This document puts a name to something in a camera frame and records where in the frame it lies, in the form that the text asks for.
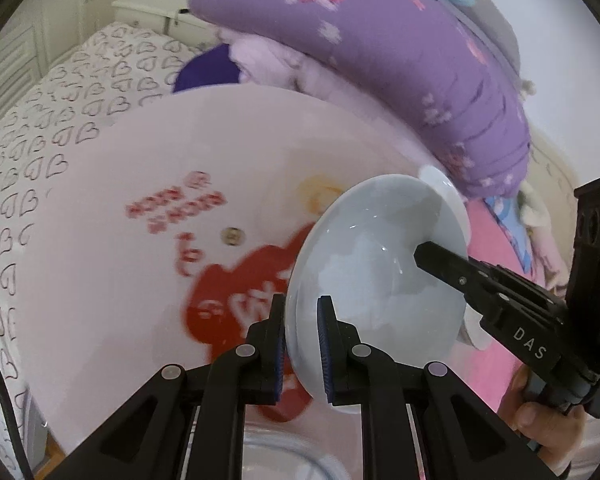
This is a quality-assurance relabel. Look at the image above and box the purple floral quilt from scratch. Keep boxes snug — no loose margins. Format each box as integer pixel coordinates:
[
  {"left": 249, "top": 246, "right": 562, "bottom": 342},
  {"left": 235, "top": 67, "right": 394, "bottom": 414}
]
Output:
[{"left": 187, "top": 0, "right": 532, "bottom": 200}]

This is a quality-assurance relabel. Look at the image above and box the blue cartoon pillow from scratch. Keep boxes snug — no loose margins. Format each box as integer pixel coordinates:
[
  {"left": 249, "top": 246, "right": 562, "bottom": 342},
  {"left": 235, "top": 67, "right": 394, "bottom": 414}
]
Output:
[{"left": 484, "top": 194, "right": 537, "bottom": 283}]

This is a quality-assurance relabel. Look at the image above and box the black cable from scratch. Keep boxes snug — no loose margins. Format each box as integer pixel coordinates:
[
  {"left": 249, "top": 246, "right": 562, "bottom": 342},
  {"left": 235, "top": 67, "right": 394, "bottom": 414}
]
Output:
[{"left": 0, "top": 332, "right": 35, "bottom": 480}]

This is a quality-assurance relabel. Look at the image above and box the dark purple cloth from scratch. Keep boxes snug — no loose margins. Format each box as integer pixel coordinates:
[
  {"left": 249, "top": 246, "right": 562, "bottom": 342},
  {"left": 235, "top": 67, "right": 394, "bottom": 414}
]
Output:
[{"left": 172, "top": 42, "right": 244, "bottom": 94}]

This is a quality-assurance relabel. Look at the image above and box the round pink table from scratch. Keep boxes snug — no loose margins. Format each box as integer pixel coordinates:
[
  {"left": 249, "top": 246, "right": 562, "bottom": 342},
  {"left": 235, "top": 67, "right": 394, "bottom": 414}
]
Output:
[{"left": 17, "top": 85, "right": 506, "bottom": 480}]

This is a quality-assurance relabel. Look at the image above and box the cream panelled wardrobe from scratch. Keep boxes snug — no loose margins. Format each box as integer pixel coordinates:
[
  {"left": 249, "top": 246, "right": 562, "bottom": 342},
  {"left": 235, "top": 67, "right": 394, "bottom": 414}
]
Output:
[{"left": 0, "top": 0, "right": 92, "bottom": 133}]

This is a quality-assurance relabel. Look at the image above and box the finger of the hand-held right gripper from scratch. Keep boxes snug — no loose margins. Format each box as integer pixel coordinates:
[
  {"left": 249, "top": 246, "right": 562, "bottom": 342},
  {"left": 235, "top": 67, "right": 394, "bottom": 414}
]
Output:
[{"left": 413, "top": 241, "right": 487, "bottom": 307}]

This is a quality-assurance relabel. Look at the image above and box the cream nightstand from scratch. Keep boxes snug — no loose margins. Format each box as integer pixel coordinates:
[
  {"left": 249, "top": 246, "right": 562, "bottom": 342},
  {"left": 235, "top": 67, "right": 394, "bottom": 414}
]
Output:
[{"left": 112, "top": 0, "right": 222, "bottom": 52}]

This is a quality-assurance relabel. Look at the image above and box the folded light pink blanket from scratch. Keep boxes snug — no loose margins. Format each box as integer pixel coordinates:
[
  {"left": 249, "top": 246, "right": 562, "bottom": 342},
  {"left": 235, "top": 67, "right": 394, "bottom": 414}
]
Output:
[{"left": 215, "top": 24, "right": 433, "bottom": 173}]

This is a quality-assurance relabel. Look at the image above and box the heart print mattress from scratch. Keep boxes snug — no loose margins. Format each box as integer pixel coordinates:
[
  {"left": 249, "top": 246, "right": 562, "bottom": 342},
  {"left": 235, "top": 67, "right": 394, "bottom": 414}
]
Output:
[{"left": 0, "top": 22, "right": 207, "bottom": 463}]

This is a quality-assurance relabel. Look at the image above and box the cream plush toy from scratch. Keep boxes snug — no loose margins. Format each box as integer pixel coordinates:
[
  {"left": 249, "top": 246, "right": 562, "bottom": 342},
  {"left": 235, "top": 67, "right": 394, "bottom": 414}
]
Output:
[{"left": 516, "top": 180, "right": 573, "bottom": 293}]

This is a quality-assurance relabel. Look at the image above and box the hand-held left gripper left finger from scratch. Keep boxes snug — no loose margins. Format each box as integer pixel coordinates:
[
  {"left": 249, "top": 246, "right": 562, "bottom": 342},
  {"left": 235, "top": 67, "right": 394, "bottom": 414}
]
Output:
[{"left": 45, "top": 293, "right": 287, "bottom": 480}]

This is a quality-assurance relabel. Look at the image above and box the white plate with grey rim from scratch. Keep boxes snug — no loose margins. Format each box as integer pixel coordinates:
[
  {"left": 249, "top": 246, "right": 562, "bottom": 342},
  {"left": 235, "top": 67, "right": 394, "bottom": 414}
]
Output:
[{"left": 240, "top": 427, "right": 348, "bottom": 480}]

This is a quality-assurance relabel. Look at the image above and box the person's right hand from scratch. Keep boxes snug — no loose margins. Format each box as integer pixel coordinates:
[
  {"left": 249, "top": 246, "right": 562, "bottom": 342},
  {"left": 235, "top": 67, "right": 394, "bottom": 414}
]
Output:
[{"left": 499, "top": 360, "right": 589, "bottom": 462}]

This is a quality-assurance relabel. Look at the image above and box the pink bed sheet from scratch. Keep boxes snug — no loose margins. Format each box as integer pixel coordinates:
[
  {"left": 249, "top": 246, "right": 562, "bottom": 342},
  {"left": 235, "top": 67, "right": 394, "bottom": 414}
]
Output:
[{"left": 462, "top": 199, "right": 600, "bottom": 480}]

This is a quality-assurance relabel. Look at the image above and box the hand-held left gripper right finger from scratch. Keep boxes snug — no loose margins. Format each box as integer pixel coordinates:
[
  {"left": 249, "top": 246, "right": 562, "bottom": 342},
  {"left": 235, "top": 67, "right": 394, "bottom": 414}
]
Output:
[{"left": 317, "top": 295, "right": 567, "bottom": 480}]

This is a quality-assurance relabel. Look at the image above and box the plain white bowl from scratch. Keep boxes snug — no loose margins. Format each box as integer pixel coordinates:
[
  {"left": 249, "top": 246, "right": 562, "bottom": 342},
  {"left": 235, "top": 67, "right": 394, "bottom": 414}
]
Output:
[
  {"left": 285, "top": 174, "right": 466, "bottom": 416},
  {"left": 418, "top": 164, "right": 472, "bottom": 261}
]

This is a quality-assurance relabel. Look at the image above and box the grey floral pillow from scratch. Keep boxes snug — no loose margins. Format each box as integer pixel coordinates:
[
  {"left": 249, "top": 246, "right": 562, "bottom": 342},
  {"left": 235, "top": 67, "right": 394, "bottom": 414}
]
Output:
[{"left": 384, "top": 0, "right": 525, "bottom": 83}]

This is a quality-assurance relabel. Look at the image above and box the cream bed headboard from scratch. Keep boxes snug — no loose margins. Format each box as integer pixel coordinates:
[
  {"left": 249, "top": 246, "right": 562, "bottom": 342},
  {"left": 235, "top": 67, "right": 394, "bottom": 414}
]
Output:
[{"left": 520, "top": 132, "right": 588, "bottom": 211}]

